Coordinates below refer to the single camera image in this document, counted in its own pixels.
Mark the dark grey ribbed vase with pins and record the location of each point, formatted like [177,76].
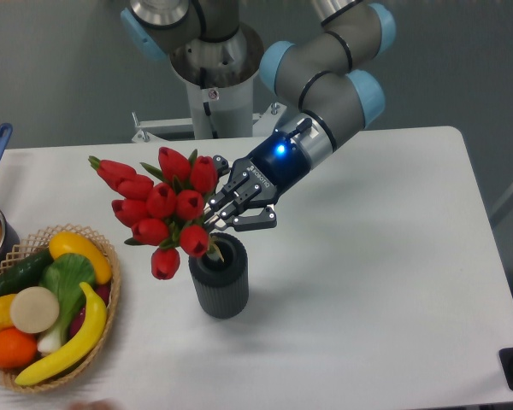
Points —
[222,285]

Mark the yellow squash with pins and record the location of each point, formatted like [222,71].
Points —
[67,242]

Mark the red tulip bouquet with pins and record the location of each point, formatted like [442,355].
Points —
[165,207]

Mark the green cucumber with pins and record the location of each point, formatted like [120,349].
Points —
[25,273]

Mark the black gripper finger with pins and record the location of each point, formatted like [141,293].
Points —
[266,218]
[222,167]

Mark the woven wicker basket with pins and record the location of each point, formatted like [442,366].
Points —
[33,244]

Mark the beige round disc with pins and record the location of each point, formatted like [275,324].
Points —
[34,310]

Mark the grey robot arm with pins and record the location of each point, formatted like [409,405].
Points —
[321,79]

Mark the green bok choy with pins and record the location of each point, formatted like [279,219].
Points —
[62,278]

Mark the orange fruit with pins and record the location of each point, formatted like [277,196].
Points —
[17,348]

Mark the yellow banana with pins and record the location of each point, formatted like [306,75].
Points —
[83,342]

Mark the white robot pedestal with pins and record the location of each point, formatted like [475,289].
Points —
[219,80]

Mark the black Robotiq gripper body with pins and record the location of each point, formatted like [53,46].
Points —
[266,173]

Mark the dark red vegetable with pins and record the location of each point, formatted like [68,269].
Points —
[102,290]

